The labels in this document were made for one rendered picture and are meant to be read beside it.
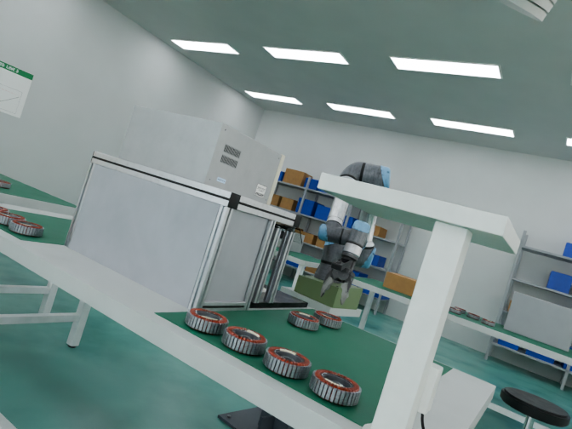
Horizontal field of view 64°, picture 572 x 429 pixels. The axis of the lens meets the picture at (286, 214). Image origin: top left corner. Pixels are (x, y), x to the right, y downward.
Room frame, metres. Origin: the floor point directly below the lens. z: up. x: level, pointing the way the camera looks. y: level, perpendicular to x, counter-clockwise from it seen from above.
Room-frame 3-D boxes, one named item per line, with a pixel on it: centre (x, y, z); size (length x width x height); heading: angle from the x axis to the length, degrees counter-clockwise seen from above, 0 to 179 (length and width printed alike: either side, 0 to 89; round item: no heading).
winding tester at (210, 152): (1.72, 0.36, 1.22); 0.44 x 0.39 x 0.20; 59
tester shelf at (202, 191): (1.71, 0.34, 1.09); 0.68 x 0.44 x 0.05; 59
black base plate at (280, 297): (1.97, 0.19, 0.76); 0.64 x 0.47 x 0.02; 59
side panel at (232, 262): (1.47, 0.11, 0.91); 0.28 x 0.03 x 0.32; 149
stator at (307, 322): (1.60, -0.17, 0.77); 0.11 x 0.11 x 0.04
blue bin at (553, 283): (6.70, -4.11, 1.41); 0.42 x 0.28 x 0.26; 151
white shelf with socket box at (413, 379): (1.02, -0.29, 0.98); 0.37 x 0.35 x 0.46; 59
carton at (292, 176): (9.21, -0.01, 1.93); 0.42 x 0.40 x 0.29; 61
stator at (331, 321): (1.76, -0.27, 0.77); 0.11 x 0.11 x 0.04
